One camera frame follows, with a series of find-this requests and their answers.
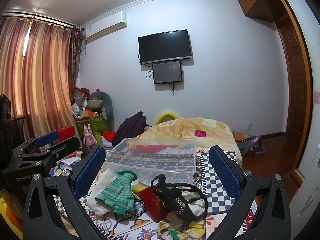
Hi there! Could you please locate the yellow ring cushion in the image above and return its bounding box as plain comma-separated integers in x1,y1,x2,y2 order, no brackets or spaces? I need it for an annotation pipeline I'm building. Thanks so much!
154,111,180,125

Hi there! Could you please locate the wooden overhead cabinet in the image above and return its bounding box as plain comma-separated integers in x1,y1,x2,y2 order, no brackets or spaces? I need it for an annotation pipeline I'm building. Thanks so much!
238,0,287,23

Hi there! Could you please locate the clear plastic storage bin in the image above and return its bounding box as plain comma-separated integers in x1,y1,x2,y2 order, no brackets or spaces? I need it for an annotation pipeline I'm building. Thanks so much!
103,138,196,185

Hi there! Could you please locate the red box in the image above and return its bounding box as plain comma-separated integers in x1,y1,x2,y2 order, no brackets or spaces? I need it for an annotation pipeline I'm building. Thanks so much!
57,126,75,142

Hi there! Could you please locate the pink bunny doll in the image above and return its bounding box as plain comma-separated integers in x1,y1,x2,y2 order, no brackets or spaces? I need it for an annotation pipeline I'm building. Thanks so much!
83,124,97,149

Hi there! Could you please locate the patterned bed cover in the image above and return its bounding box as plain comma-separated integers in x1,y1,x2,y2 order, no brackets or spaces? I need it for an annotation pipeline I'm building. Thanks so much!
80,147,235,239

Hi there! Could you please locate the pink orange curtain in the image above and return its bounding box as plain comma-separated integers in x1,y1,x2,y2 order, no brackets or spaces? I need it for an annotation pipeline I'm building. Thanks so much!
1,16,81,139

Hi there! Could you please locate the red cloth item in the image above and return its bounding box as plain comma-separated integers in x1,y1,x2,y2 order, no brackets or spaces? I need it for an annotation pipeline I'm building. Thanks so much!
102,131,116,142

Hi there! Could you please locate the white cloth bag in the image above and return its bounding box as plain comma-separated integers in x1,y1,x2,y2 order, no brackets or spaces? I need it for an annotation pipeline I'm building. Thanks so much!
86,167,118,217

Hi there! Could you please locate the dark purple clothing pile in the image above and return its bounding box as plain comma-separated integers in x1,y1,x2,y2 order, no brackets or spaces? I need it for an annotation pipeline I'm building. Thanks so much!
112,111,151,147

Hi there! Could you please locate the green cardboard box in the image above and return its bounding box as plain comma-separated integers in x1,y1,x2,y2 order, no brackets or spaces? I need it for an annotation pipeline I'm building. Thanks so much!
75,114,112,137

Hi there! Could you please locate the grey plush toy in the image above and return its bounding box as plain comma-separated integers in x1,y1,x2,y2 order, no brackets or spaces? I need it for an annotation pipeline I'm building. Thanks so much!
87,91,113,121

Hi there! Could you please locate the wooden door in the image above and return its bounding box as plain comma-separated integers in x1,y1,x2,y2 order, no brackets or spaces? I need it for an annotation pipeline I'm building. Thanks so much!
276,14,312,184

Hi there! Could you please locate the black patterned fabric pouch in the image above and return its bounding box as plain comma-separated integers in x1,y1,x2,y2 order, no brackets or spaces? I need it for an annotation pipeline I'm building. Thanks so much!
151,174,208,229

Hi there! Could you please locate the large wall television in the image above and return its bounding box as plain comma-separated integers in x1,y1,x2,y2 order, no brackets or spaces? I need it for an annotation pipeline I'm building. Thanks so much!
138,29,192,64

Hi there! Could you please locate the bag on floor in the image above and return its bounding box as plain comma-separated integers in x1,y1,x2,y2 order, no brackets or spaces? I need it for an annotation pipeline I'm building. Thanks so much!
236,136,265,157

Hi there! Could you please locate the small wall monitor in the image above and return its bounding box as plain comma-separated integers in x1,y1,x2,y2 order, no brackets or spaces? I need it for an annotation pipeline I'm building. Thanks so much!
152,61,183,85

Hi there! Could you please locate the beige floral quilt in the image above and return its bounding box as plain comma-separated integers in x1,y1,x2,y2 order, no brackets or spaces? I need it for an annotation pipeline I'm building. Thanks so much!
137,118,242,165

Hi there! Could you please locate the white air conditioner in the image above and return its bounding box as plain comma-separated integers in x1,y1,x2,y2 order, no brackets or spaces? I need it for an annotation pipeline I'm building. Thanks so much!
85,11,127,42

